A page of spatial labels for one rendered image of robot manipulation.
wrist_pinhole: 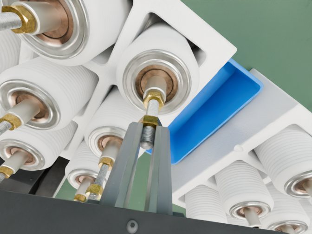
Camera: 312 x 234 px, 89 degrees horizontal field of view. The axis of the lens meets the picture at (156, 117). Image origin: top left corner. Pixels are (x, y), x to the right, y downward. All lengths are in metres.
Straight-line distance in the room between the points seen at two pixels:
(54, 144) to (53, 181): 0.31
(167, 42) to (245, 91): 0.26
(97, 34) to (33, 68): 0.10
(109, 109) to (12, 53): 0.17
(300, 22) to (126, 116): 0.42
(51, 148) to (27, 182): 0.32
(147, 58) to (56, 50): 0.09
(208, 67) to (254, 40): 0.23
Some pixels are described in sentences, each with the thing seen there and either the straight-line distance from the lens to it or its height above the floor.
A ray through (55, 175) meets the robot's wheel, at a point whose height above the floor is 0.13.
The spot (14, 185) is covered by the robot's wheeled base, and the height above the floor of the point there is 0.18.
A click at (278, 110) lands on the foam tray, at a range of 0.35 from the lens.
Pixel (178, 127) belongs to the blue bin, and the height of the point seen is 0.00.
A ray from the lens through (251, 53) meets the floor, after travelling 0.47.
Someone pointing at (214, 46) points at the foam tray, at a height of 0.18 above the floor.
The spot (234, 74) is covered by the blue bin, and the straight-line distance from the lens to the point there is 0.46.
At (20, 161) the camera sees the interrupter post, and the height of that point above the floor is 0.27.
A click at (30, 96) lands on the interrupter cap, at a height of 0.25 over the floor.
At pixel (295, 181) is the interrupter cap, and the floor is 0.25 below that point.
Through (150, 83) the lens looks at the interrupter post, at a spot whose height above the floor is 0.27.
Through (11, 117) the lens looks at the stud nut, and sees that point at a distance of 0.24.
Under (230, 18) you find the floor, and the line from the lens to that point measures 0.44.
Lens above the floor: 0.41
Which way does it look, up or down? 54 degrees down
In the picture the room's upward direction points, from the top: 173 degrees counter-clockwise
